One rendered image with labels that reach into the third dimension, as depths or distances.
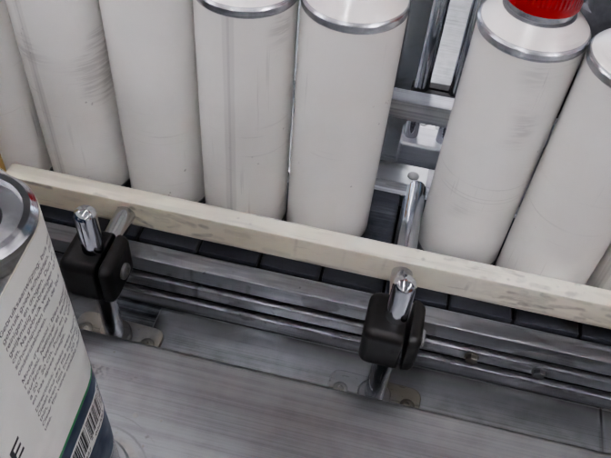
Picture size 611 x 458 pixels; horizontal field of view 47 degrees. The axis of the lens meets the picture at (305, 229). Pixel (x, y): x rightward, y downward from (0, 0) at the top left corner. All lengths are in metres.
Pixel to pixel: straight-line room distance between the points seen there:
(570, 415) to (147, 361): 0.25
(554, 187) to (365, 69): 0.11
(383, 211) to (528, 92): 0.15
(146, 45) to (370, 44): 0.11
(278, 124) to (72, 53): 0.11
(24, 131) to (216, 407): 0.20
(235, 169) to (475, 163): 0.13
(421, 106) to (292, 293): 0.13
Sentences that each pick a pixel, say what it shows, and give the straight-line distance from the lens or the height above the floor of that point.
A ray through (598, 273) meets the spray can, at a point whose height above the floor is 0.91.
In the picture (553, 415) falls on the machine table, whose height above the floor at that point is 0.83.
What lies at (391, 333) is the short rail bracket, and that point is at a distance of 0.36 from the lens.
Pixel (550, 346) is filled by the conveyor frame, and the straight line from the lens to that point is 0.43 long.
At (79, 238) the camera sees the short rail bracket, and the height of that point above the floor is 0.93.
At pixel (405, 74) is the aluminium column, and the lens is 0.52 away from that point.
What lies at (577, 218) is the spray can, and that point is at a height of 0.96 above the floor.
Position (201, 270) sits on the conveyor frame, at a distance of 0.43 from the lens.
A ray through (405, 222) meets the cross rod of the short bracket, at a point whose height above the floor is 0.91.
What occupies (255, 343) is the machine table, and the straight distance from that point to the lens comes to 0.45.
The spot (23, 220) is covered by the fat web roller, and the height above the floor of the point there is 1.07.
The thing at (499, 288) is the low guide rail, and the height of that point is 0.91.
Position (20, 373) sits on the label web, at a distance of 0.22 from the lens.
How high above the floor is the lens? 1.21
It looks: 49 degrees down
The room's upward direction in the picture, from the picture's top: 6 degrees clockwise
